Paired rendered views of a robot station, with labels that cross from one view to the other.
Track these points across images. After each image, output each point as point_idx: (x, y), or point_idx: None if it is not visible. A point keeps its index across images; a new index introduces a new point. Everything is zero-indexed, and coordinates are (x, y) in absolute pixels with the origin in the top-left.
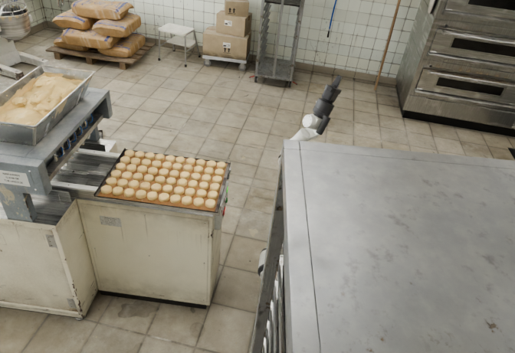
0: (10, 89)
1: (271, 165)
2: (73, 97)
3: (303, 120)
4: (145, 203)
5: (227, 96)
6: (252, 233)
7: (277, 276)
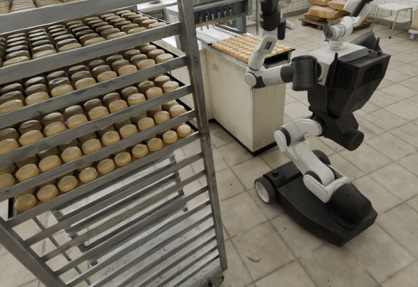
0: None
1: (397, 111)
2: None
3: (345, 4)
4: (223, 52)
5: (407, 61)
6: (327, 140)
7: (283, 139)
